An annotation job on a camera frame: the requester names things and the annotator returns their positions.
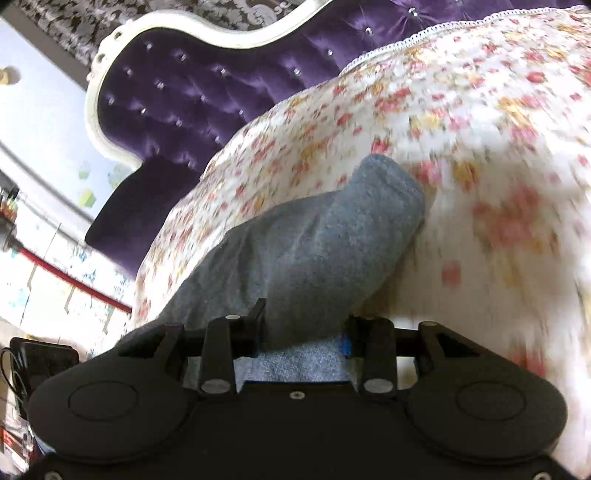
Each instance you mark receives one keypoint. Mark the grey argyle sweater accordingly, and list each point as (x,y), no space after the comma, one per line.
(314,249)

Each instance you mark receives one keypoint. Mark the purple tufted headboard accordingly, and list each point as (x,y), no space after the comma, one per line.
(184,101)

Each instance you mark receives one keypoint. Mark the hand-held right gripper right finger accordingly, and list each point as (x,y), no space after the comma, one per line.
(347,346)

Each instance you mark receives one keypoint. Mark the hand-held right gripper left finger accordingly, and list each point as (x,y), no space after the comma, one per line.
(253,344)

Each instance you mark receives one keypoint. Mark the red rod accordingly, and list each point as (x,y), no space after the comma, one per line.
(69,277)

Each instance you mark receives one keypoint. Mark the floral bed sheet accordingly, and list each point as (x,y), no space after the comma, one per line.
(485,138)

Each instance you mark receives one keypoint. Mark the black device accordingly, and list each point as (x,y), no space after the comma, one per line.
(44,364)

